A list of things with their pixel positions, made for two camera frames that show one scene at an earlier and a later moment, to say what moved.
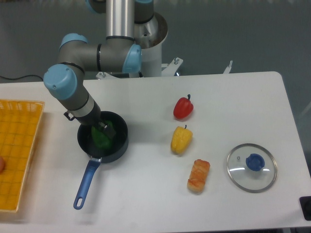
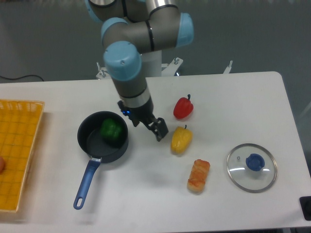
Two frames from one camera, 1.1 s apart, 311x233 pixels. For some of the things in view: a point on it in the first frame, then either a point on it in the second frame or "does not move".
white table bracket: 227,70 does not move
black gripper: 93,119 -> 144,114
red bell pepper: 183,108 does not move
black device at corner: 305,202 does not move
